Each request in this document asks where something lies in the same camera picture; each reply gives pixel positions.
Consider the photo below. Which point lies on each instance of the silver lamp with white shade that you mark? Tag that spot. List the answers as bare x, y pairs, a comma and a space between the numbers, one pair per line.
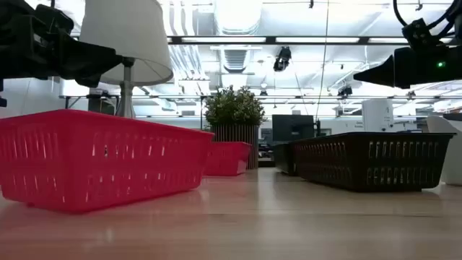
122, 36

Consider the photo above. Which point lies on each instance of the potted plant in slatted pot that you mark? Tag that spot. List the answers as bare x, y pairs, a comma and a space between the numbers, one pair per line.
234, 104

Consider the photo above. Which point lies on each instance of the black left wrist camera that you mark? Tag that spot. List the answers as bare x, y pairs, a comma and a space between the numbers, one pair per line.
54, 20

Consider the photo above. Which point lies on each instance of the black overhead camera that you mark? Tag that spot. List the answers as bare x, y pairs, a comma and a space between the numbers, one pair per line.
282, 57

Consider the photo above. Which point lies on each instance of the black overhead frame beam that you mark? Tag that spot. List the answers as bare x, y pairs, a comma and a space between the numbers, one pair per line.
270, 40

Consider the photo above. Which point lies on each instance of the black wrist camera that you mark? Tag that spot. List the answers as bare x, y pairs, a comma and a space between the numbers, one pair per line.
54, 20
418, 34

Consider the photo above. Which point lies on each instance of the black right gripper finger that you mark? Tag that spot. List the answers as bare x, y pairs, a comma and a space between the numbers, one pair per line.
382, 72

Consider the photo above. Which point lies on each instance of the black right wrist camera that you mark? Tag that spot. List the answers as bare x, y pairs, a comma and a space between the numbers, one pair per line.
418, 34

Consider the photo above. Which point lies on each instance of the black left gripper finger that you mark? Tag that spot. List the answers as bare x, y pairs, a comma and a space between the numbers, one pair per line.
95, 63

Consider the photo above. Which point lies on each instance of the white pillar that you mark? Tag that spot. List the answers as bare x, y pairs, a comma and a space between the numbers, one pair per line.
377, 115

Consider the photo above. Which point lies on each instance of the red slotted plastic basket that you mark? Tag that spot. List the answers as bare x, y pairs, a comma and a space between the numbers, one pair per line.
90, 173
227, 159

